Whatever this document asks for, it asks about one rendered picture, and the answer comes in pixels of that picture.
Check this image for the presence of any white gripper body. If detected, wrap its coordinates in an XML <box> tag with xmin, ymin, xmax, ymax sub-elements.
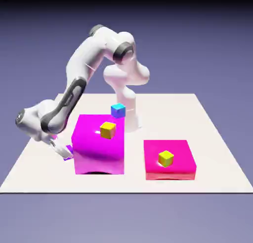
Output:
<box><xmin>51</xmin><ymin>142</ymin><xmax>73</xmax><ymax>159</ymax></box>

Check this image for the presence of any small purple cube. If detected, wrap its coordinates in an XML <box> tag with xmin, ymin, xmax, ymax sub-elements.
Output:
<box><xmin>63</xmin><ymin>145</ymin><xmax>74</xmax><ymax>162</ymax></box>

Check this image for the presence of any small yellow cube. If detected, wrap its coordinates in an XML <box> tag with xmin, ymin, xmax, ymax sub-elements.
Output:
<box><xmin>100</xmin><ymin>121</ymin><xmax>117</xmax><ymax>140</ymax></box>
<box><xmin>158</xmin><ymin>150</ymin><xmax>174</xmax><ymax>168</ymax></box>

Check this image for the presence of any small blue cube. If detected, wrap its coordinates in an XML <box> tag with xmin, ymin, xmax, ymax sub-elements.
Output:
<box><xmin>110</xmin><ymin>102</ymin><xmax>127</xmax><ymax>119</ymax></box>

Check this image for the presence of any large magenta box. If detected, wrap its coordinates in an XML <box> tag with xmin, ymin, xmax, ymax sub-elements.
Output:
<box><xmin>71</xmin><ymin>114</ymin><xmax>125</xmax><ymax>175</ymax></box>

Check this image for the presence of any large pink box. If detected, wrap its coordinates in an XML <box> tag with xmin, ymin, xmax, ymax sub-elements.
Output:
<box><xmin>143</xmin><ymin>140</ymin><xmax>197</xmax><ymax>181</ymax></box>

